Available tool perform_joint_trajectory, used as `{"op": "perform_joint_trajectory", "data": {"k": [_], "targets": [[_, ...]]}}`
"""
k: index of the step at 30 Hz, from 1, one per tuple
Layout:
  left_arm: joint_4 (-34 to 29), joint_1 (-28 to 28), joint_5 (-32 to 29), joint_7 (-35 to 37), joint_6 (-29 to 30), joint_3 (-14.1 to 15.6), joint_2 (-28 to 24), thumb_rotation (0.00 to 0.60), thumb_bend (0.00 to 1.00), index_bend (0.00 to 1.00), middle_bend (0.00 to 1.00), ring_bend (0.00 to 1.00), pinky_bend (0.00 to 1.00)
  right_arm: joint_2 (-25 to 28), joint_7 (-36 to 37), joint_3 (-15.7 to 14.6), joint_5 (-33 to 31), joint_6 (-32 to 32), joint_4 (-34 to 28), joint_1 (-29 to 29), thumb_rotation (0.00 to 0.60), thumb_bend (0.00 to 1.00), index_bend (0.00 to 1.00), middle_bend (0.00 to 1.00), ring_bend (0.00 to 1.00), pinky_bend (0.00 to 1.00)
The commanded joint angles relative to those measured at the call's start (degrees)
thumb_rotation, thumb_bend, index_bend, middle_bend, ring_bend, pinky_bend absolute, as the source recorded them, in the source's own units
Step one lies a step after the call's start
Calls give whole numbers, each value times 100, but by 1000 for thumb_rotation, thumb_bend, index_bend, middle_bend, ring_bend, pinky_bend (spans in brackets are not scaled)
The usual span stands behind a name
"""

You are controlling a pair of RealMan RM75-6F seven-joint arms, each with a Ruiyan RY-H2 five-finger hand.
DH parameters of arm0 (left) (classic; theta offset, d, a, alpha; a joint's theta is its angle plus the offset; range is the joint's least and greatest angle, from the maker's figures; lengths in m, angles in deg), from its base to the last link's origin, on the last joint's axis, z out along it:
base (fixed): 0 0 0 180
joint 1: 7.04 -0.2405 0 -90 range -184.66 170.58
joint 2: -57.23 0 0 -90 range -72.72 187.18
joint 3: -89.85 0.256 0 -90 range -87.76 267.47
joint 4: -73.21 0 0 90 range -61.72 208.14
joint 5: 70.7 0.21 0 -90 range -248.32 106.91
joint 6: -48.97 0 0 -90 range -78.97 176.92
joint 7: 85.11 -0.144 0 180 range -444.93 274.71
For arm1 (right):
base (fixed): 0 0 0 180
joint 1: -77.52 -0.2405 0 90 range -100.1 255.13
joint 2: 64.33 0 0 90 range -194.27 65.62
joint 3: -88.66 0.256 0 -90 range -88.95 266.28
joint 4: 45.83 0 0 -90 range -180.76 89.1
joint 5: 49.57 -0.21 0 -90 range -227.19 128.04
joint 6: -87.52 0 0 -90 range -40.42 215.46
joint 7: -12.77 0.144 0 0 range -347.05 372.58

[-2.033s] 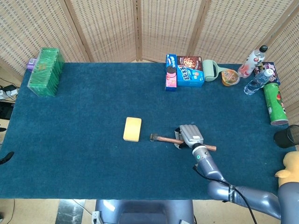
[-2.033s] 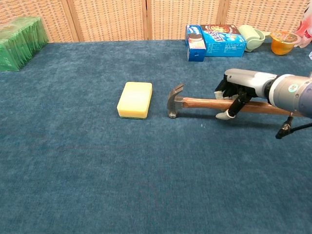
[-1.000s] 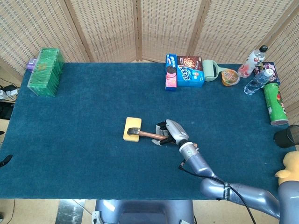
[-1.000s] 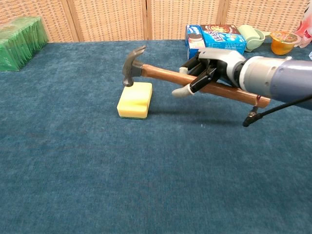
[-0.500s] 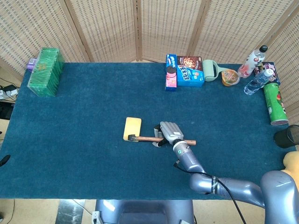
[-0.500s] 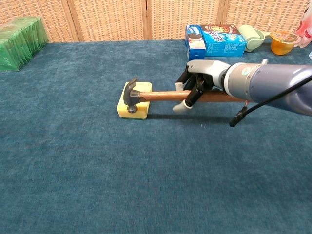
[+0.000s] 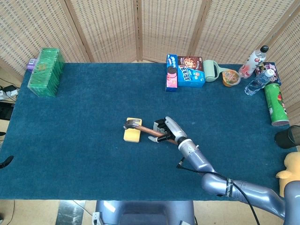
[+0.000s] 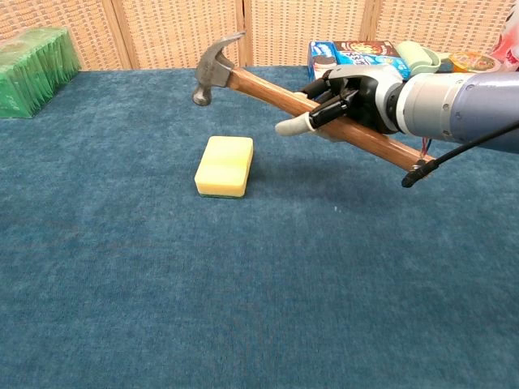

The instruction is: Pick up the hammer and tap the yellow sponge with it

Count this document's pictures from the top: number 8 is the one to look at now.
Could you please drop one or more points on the brown snack box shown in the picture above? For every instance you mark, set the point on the brown snack box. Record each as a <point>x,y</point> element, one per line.
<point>367,47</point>

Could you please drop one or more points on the blue table cloth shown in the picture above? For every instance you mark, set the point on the blue table cloth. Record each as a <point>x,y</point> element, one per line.
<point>243,263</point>

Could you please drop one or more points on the orange jelly cup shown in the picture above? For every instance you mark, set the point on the orange jelly cup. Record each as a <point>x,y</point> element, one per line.
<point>472,61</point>

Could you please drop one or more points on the blue Oreo cookie box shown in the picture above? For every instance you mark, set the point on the blue Oreo cookie box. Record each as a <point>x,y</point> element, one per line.
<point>322,54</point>

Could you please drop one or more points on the green plastic wrapped package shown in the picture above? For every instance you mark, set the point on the green plastic wrapped package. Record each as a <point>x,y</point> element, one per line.
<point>32,73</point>

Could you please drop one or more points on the yellow sponge with green base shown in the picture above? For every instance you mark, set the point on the yellow sponge with green base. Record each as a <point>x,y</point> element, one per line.
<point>224,166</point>

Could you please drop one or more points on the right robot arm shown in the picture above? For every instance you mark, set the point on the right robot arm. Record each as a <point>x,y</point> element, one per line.
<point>458,107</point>

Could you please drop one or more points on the pale green plastic cup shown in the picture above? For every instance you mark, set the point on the pale green plastic cup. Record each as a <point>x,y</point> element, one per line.
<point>419,58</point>

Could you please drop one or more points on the woven rattan folding screen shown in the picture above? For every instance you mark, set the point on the woven rattan folding screen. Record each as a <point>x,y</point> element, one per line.
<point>162,32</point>

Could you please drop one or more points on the light blue snack box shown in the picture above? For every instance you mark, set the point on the light blue snack box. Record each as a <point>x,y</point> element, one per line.
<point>365,58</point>

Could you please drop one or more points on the red and white plastic bag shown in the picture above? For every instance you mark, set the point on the red and white plastic bag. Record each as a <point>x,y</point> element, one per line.
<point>507,50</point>

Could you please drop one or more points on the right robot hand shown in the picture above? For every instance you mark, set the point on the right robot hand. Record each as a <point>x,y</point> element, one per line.
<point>361,95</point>

